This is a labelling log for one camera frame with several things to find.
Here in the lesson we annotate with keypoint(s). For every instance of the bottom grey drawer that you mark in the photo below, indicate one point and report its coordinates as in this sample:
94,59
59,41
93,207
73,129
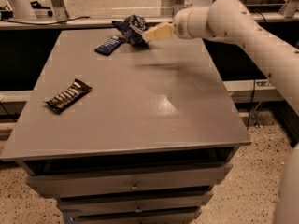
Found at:
163,216

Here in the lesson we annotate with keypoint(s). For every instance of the middle grey drawer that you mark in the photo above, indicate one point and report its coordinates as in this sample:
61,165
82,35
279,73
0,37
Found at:
136,202

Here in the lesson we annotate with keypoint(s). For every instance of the top grey drawer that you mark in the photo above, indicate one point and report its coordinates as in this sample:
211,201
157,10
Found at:
129,180

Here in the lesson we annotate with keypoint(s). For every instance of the black snack bar wrapper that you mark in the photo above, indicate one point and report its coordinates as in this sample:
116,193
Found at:
61,101

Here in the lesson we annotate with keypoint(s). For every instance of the blue rxbar blueberry bar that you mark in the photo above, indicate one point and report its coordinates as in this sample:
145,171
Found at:
110,45

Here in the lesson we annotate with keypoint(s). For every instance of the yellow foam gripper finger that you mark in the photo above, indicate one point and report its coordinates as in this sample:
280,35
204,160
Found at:
161,31

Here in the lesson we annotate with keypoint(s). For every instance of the grey drawer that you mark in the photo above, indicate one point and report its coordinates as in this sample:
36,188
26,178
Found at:
129,180
163,216
136,202

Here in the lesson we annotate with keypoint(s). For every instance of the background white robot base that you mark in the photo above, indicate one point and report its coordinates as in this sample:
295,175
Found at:
22,9

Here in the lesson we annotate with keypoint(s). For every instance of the grey metal rail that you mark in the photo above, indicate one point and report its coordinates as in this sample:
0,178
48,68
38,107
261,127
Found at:
95,23

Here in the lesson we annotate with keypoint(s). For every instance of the blue chip bag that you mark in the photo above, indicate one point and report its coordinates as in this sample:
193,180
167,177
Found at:
132,28

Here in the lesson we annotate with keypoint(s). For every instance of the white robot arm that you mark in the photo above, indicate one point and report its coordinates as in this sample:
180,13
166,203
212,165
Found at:
229,21

